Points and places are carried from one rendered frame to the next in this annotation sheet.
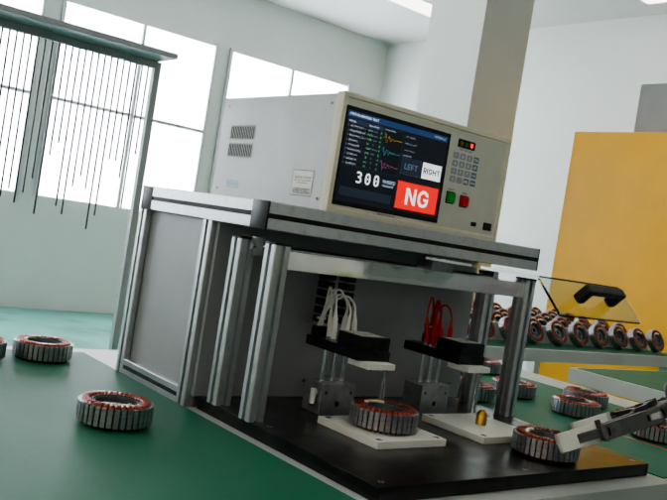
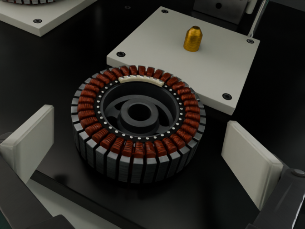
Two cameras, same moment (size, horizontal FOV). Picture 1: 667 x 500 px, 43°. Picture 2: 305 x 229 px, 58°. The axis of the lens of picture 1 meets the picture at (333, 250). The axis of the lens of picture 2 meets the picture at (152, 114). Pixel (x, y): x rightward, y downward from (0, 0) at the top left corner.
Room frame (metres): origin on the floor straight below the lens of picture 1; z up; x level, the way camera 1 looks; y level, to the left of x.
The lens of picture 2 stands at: (1.33, -0.54, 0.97)
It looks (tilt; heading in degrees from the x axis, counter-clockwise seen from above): 47 degrees down; 56
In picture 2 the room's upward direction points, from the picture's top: 11 degrees clockwise
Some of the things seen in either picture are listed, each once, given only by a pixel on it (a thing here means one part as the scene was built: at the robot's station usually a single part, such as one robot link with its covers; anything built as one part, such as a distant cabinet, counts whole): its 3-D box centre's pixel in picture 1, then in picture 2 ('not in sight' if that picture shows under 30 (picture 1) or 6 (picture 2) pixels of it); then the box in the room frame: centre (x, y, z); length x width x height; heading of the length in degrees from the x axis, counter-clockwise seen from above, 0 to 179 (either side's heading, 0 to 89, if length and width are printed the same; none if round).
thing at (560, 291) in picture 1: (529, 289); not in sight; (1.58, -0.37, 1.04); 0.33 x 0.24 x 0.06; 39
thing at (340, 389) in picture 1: (329, 395); not in sight; (1.48, -0.03, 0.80); 0.07 x 0.05 x 0.06; 129
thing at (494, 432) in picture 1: (479, 427); (189, 51); (1.52, -0.31, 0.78); 0.15 x 0.15 x 0.01; 39
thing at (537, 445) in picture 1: (545, 443); (138, 117); (1.41, -0.40, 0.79); 0.11 x 0.11 x 0.04
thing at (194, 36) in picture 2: (481, 417); (193, 37); (1.52, -0.31, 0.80); 0.02 x 0.02 x 0.03
